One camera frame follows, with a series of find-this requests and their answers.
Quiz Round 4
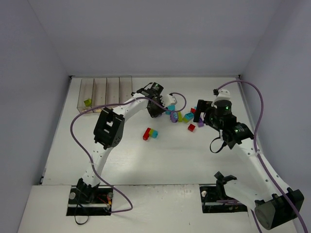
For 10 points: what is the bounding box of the purple printed lego brick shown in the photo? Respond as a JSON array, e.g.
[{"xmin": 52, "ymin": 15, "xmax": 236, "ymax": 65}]
[{"xmin": 197, "ymin": 119, "xmax": 204, "ymax": 127}]

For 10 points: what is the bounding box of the teal rounded lego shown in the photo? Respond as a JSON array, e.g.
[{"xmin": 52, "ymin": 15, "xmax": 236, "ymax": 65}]
[{"xmin": 165, "ymin": 105, "xmax": 175, "ymax": 115}]

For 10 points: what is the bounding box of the teal and green brick stack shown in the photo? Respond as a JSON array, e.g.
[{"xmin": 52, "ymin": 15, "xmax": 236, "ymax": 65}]
[{"xmin": 182, "ymin": 112, "xmax": 194, "ymax": 123}]

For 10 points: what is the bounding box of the purple flower lego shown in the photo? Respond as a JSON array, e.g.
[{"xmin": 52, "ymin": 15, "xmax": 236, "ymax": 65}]
[{"xmin": 170, "ymin": 112, "xmax": 178, "ymax": 123}]

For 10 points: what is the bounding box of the red green teal brick stack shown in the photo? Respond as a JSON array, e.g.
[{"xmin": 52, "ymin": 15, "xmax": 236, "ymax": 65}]
[{"xmin": 142, "ymin": 128, "xmax": 158, "ymax": 141}]

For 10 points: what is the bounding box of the small red lego brick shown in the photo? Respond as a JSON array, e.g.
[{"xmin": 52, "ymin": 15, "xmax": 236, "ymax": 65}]
[{"xmin": 188, "ymin": 124, "xmax": 196, "ymax": 132}]

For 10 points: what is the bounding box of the lime green lego brick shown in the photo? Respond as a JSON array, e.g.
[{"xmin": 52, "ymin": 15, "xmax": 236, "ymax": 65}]
[{"xmin": 177, "ymin": 112, "xmax": 183, "ymax": 122}]

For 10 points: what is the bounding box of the green printed lego brick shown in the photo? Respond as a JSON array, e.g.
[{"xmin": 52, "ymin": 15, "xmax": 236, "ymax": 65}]
[{"xmin": 84, "ymin": 99, "xmax": 92, "ymax": 107}]

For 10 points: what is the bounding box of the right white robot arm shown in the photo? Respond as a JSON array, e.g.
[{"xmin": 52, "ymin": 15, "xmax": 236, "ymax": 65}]
[{"xmin": 194, "ymin": 100, "xmax": 304, "ymax": 230}]

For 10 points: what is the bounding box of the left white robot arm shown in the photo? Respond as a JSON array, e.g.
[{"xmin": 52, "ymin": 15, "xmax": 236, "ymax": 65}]
[{"xmin": 77, "ymin": 83, "xmax": 165, "ymax": 196}]

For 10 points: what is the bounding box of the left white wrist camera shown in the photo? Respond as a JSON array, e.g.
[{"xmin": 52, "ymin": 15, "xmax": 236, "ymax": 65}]
[{"xmin": 161, "ymin": 94, "xmax": 177, "ymax": 108}]

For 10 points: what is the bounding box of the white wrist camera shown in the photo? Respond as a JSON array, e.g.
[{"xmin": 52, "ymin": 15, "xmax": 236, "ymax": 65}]
[
  {"xmin": 161, "ymin": 94, "xmax": 177, "ymax": 108},
  {"xmin": 211, "ymin": 89, "xmax": 231, "ymax": 107}
]

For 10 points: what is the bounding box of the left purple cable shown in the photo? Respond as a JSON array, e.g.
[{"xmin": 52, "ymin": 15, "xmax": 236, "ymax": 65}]
[{"xmin": 69, "ymin": 91, "xmax": 187, "ymax": 214}]

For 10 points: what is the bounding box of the purple cable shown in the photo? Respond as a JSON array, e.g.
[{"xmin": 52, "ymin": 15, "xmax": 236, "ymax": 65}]
[
  {"xmin": 69, "ymin": 91, "xmax": 187, "ymax": 214},
  {"xmin": 217, "ymin": 80, "xmax": 307, "ymax": 233}
]

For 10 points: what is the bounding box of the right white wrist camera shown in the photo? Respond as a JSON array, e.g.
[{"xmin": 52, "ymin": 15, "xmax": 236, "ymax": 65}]
[{"xmin": 211, "ymin": 89, "xmax": 231, "ymax": 107}]

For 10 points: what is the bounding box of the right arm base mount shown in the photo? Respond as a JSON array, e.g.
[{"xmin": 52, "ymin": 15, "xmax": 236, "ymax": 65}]
[{"xmin": 199, "ymin": 171, "xmax": 247, "ymax": 214}]

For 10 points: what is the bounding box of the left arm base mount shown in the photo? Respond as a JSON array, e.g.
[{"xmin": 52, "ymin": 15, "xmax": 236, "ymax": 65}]
[{"xmin": 66, "ymin": 186, "xmax": 113, "ymax": 216}]

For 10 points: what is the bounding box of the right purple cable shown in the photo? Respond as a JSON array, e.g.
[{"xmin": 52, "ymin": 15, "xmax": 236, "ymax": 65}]
[{"xmin": 217, "ymin": 80, "xmax": 307, "ymax": 233}]

